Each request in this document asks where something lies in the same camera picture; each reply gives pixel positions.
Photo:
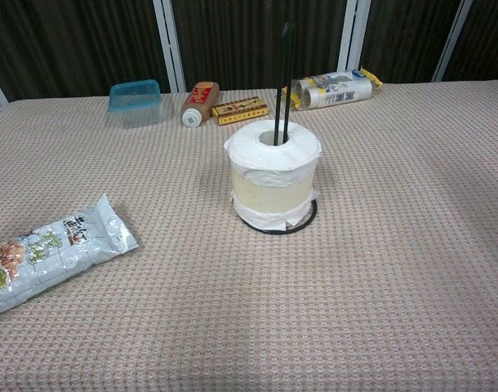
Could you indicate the white paper towel roll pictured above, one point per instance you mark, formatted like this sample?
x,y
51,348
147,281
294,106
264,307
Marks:
x,y
273,196

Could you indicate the beige woven tablecloth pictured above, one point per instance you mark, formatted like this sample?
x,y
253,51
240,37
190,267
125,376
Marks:
x,y
355,265

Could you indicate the black wire roll holder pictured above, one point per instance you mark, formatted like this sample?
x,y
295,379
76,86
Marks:
x,y
289,36

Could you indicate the yellow and red box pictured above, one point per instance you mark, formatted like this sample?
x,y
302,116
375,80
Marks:
x,y
240,111

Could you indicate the brown bottle red label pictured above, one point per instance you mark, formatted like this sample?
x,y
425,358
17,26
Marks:
x,y
200,100

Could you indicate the clear container blue lid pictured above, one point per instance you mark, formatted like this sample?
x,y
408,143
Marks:
x,y
134,100

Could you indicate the silver peanut snack bag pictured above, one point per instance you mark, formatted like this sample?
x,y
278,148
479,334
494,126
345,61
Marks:
x,y
49,261

